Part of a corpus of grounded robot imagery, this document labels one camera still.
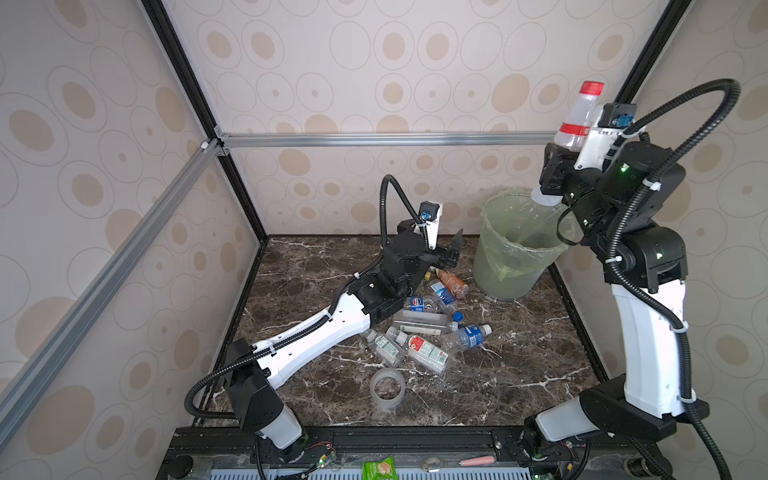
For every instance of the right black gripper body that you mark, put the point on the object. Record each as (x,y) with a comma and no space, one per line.
(565,180)

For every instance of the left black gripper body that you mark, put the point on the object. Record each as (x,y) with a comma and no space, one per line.
(437,257)

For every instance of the white bottle red cap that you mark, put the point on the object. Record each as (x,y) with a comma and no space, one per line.
(575,128)

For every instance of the clear bottle red green label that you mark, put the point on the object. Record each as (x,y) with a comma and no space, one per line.
(420,350)

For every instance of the clear bottle green white label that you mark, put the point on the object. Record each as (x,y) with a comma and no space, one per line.
(385,349)

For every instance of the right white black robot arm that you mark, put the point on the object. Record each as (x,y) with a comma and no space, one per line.
(602,168)

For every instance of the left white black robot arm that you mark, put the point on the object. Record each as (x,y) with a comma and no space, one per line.
(245,388)

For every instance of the brown Nescafe bottle near bin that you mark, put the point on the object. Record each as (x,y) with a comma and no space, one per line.
(457,287)

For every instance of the mesh bin with green liner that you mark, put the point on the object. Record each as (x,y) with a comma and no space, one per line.
(519,239)

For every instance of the blue label water bottle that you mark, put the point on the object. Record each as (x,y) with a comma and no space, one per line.
(446,300)

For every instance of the Pepsi bottle blue cap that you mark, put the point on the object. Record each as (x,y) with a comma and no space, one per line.
(426,303)

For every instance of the square clear frosted bottle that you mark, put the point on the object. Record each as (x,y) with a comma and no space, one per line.
(424,323)

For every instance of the clear bottle blue label white cap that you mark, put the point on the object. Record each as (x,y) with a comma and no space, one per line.
(465,338)

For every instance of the clear tape roll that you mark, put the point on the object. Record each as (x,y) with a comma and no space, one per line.
(387,389)

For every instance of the pink pen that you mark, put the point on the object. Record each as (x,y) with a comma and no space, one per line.
(478,461)

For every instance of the green snack packet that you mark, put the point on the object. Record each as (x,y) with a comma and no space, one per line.
(380,470)

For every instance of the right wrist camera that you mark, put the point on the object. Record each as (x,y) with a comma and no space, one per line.
(608,120)

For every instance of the back aluminium rail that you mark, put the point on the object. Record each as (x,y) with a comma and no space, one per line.
(410,139)

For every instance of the aluminium rail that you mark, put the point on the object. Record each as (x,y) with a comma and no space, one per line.
(410,139)
(44,366)

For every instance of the left aluminium rail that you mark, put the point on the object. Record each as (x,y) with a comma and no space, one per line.
(44,366)

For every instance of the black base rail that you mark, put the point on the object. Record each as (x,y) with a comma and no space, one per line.
(418,452)

